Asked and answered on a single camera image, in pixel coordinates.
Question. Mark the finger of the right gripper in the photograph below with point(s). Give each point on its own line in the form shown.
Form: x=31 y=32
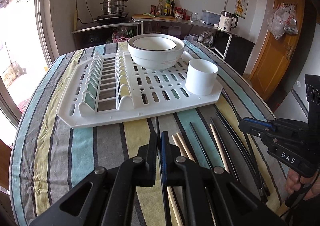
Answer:
x=250 y=122
x=258 y=132

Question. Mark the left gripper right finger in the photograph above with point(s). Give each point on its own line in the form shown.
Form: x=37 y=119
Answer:
x=212 y=196

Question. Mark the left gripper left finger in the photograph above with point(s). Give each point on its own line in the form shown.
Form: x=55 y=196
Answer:
x=105 y=196

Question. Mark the black chopstick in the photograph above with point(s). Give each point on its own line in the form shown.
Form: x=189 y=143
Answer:
x=201 y=146
x=244 y=152
x=232 y=169
x=260 y=178

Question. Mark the wooden chopstick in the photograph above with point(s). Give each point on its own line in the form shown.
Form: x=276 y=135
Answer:
x=184 y=146
x=218 y=143
x=172 y=198

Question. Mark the metal kitchen shelf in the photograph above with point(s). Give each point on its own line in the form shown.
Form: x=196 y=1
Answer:
x=229 y=46

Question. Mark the right hand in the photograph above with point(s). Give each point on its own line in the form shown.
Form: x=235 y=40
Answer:
x=294 y=181

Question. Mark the wooden door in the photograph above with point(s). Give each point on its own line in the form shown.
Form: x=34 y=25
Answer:
x=275 y=55

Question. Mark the striped tablecloth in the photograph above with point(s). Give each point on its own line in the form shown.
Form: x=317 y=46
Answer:
x=49 y=157

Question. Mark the white cylindrical utensil cup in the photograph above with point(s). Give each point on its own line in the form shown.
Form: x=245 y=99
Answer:
x=201 y=76

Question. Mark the plastic bags on door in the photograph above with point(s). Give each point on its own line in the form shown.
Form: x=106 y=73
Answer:
x=282 y=20

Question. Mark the white plastic dish rack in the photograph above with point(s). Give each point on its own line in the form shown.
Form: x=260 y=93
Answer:
x=112 y=88

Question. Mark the white electric kettle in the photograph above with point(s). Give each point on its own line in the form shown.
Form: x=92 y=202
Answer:
x=227 y=21

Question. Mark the clear plastic storage box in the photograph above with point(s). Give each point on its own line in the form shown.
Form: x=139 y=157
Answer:
x=210 y=18

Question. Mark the white ceramic bowl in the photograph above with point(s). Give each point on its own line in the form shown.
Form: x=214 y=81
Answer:
x=155 y=51

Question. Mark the wooden cutting board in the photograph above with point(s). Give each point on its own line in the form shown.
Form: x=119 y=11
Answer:
x=152 y=17

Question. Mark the dark sauce bottle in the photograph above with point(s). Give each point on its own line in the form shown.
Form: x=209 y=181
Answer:
x=172 y=6

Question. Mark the green label oil bottle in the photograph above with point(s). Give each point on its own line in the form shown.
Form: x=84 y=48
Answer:
x=166 y=11

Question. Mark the pink plastic basket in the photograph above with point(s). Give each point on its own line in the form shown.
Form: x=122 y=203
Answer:
x=120 y=39

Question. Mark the black induction cooker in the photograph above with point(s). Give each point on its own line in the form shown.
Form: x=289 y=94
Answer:
x=111 y=19

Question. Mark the stainless steel steamer pot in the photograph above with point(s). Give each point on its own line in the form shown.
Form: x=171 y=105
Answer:
x=113 y=6

